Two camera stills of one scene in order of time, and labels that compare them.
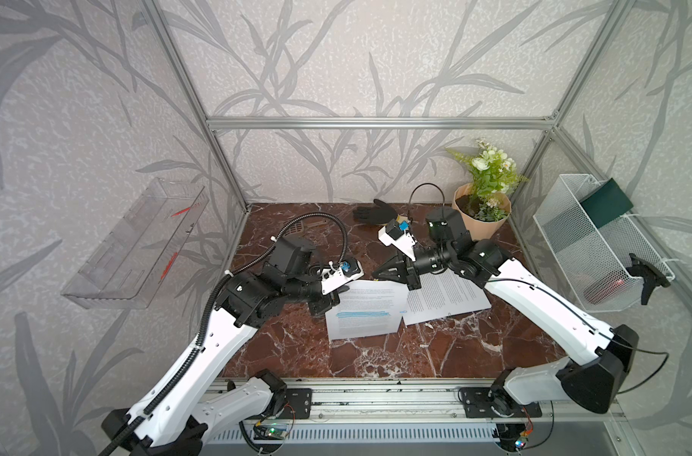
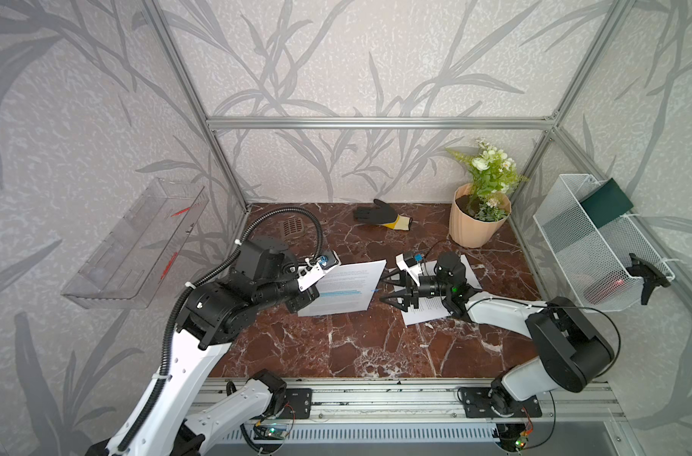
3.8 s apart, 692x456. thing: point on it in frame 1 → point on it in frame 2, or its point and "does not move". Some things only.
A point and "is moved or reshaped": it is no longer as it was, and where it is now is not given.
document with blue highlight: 367,309 is moved or reshaped
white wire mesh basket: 594,260 does not move
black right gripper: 397,269 → 411,295
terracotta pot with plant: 484,203 does not move
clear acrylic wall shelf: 130,267 does not move
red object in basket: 602,291 does not move
